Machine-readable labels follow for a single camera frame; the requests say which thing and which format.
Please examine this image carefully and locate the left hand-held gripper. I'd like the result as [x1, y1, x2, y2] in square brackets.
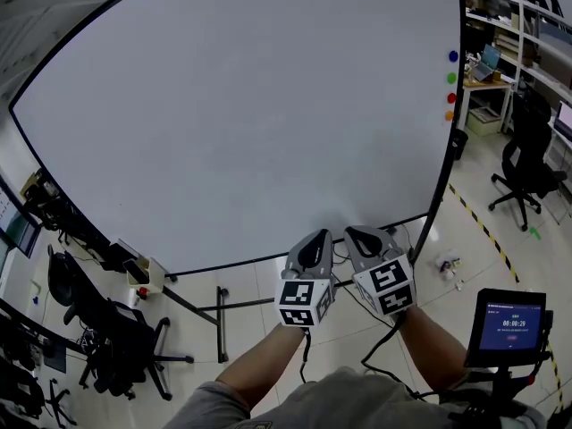
[273, 228, 337, 330]

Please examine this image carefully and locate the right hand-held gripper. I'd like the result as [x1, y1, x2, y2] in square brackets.
[342, 224, 419, 318]

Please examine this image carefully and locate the person's left forearm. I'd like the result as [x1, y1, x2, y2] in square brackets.
[214, 323, 307, 408]

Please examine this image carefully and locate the person's right forearm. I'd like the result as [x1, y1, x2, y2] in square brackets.
[397, 306, 470, 392]

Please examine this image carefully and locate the litter on floor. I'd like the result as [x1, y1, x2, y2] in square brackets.
[431, 251, 466, 290]

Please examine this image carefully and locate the black whiteboard stand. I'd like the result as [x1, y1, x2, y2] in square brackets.
[163, 181, 452, 364]

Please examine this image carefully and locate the black trash bin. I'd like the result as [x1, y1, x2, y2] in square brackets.
[449, 127, 469, 163]

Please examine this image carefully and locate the person's grey shirt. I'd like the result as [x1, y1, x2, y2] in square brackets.
[163, 366, 546, 429]

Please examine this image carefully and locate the white marker tray box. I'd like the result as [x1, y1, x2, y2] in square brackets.
[122, 257, 166, 295]

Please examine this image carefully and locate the black timer screen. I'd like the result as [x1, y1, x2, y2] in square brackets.
[464, 287, 554, 369]

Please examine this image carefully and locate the large white whiteboard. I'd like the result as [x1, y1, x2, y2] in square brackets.
[8, 0, 466, 277]

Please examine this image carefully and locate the pale storage box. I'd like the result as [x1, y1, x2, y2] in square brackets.
[465, 107, 501, 137]

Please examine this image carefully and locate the black board eraser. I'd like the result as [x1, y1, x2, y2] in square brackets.
[122, 259, 151, 285]

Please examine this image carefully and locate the black office chair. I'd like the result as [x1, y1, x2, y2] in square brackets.
[487, 88, 568, 232]
[46, 244, 196, 401]

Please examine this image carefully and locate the wooden desk with white legs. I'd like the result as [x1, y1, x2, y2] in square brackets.
[459, 78, 515, 133]

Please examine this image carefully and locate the long white desk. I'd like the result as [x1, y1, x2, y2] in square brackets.
[543, 127, 572, 227]

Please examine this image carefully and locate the open grey laptop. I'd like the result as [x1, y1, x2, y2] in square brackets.
[472, 43, 504, 83]

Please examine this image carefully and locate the laptop with pink screen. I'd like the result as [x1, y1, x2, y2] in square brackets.
[552, 100, 572, 142]

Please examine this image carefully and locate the white storage shelf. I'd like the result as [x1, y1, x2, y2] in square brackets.
[462, 0, 572, 106]

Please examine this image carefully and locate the black star base stand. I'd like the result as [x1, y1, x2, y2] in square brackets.
[44, 377, 77, 426]

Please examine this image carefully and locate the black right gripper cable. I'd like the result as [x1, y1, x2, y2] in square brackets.
[359, 310, 430, 402]

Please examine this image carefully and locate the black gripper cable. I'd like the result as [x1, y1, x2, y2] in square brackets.
[359, 310, 430, 402]
[298, 327, 314, 384]

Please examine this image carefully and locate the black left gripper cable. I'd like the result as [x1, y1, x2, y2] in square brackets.
[298, 327, 314, 384]

